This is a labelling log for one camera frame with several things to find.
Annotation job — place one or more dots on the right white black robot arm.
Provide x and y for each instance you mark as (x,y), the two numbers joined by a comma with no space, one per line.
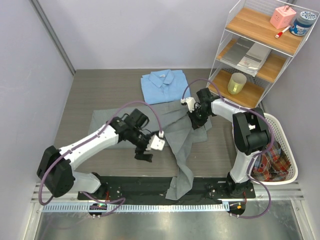
(251,134)

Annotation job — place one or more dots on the blue white lidded jar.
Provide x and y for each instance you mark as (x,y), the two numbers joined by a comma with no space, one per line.
(302,23)

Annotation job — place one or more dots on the white slotted cable duct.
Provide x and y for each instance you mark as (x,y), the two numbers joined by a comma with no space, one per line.
(82,207)

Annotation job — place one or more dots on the folded light blue shirt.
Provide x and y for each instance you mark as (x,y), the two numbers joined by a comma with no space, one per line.
(163,86)

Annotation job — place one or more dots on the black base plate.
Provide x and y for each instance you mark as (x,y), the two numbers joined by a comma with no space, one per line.
(149,190)

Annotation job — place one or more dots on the pink cube power socket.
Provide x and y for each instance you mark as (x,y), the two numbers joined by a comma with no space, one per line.
(282,16)

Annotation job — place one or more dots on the grey booklet stack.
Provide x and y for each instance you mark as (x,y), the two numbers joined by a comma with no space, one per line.
(246,56)

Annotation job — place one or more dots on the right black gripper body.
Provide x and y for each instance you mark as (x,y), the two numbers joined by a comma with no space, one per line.
(199,117)

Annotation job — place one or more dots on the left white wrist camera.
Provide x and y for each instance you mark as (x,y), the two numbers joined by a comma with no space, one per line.
(155,143)

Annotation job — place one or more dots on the red plaid shirt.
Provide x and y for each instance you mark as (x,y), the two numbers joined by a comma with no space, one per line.
(272,166)

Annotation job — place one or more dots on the white wire wooden shelf rack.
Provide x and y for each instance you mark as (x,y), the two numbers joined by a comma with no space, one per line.
(259,41)

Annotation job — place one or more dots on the yellow translucent cup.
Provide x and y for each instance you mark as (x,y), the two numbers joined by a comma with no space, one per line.
(236,83)

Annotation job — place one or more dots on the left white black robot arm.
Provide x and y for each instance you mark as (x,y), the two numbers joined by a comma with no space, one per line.
(57,168)

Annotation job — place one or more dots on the red white marker pen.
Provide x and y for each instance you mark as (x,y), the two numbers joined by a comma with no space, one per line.
(278,35)

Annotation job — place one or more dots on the white plastic laundry basket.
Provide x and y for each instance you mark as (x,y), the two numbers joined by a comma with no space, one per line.
(282,145)

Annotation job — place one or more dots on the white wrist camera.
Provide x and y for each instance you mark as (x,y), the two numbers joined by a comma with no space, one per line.
(155,143)
(189,102)

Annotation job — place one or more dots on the grey long sleeve shirt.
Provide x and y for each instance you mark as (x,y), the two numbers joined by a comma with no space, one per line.
(179,136)

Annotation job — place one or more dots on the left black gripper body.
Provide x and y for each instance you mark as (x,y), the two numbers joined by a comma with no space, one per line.
(140,149)

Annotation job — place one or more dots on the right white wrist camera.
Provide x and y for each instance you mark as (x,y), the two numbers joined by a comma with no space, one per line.
(189,102)

